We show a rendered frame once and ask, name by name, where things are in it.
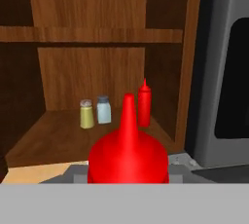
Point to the brown wooden cabinet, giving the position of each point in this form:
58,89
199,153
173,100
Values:
81,72

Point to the pale blue shaker, grey lid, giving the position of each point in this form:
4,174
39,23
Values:
103,112

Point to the yellow shaker with silver lid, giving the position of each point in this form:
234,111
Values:
86,116

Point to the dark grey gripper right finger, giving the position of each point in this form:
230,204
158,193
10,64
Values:
177,175

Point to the grey appliance with dark window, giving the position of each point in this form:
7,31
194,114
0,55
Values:
210,104

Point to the red condiment squeeze bottle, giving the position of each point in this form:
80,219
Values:
128,156
144,106

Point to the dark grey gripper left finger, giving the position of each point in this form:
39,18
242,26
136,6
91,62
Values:
76,175

